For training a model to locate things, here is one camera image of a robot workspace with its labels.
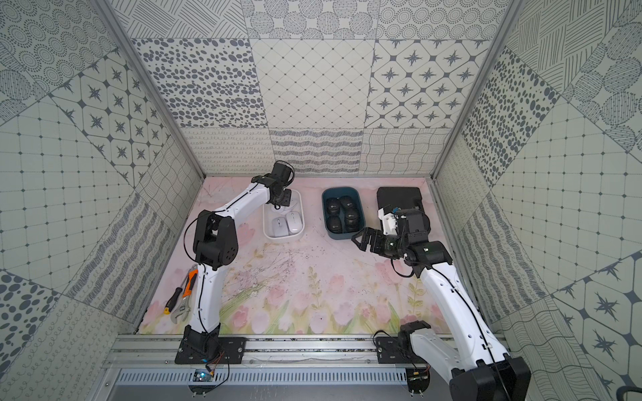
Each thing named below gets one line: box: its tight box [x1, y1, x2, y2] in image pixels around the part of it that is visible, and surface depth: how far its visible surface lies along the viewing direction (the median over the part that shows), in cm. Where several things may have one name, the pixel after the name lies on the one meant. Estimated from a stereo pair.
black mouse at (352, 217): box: [344, 208, 361, 228], surface depth 103 cm
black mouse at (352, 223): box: [344, 215, 362, 233], surface depth 103 cm
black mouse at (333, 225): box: [326, 215, 343, 234], surface depth 103 cm
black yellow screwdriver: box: [163, 287, 183, 315], surface depth 84 cm
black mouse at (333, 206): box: [326, 197, 341, 217], surface depth 109 cm
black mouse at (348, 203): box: [339, 195, 357, 212], surface depth 110 cm
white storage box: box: [262, 188, 306, 242], surface depth 103 cm
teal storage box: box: [322, 187, 367, 240], surface depth 109 cm
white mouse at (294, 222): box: [285, 211, 303, 234], surface depth 103 cm
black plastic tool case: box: [377, 186, 425, 214], surface depth 109 cm
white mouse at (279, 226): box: [271, 216, 290, 237], surface depth 103 cm
